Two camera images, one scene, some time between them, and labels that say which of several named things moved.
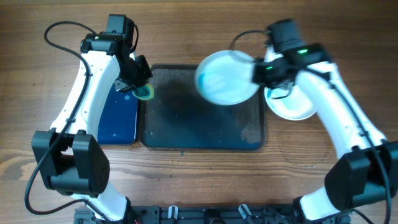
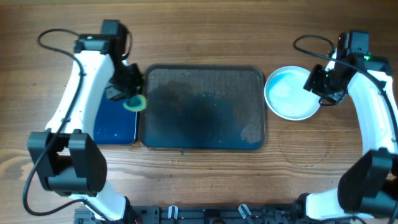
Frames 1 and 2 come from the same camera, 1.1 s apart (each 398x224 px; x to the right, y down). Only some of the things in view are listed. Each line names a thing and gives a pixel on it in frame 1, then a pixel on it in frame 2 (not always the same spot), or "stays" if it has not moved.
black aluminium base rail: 207,214 stays
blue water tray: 117,119 stays
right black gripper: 259,72 to 319,86
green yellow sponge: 145,92 to 137,102
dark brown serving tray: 177,117 stays
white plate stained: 225,78 to 286,96
